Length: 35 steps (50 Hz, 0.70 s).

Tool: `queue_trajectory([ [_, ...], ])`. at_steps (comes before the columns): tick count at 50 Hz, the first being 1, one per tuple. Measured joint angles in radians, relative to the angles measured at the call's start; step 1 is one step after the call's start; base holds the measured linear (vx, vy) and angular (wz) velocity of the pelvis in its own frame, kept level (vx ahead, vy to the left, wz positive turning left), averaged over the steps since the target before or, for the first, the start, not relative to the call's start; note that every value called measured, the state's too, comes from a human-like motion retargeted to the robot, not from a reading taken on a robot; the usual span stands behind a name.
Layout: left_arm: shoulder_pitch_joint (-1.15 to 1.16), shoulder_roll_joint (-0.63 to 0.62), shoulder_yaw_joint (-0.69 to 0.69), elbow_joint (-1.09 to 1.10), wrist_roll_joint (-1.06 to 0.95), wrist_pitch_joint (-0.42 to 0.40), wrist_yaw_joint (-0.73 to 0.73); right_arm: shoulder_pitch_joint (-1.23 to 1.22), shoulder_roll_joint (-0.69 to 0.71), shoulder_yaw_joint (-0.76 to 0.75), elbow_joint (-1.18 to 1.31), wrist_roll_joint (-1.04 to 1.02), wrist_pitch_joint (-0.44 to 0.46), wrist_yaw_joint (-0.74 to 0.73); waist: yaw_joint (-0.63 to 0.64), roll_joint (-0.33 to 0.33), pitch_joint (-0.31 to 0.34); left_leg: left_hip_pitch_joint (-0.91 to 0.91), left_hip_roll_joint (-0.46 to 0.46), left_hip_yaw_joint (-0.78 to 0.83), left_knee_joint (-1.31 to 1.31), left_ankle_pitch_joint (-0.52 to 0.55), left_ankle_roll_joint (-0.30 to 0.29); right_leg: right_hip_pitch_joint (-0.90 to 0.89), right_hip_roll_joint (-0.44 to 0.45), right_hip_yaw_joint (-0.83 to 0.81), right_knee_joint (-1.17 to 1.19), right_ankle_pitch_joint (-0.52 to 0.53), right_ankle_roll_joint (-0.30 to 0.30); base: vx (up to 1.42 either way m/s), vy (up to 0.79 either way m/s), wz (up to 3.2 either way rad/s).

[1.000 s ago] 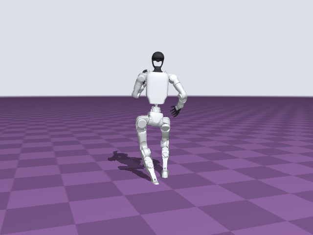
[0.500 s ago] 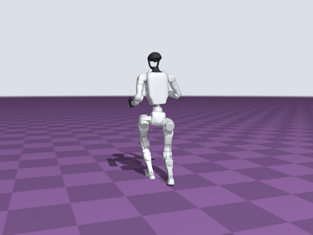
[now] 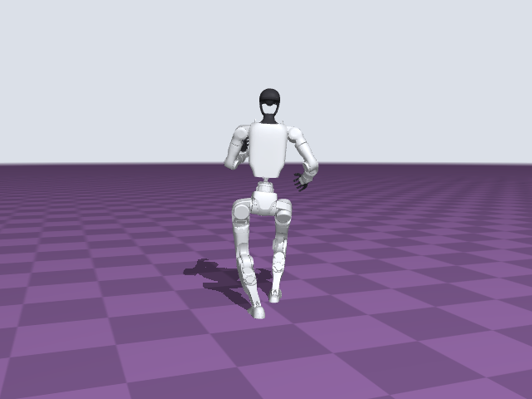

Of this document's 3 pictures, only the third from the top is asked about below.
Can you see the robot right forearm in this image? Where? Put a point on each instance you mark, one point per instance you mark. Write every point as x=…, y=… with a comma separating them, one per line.
x=307, y=176

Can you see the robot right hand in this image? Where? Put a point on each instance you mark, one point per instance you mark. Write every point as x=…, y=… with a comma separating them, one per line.
x=304, y=186

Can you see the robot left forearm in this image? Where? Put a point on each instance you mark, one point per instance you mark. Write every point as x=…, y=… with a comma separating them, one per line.
x=242, y=156

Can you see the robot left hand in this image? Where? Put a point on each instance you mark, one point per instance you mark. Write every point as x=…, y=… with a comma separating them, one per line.
x=244, y=147

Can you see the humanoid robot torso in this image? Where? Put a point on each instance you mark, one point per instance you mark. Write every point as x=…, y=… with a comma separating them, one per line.
x=267, y=151

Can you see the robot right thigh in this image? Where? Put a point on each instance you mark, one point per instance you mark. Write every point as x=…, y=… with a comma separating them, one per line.
x=282, y=217

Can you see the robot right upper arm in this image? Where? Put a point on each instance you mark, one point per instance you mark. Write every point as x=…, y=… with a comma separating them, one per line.
x=296, y=136

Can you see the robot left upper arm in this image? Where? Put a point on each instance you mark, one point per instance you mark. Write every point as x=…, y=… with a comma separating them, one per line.
x=241, y=133

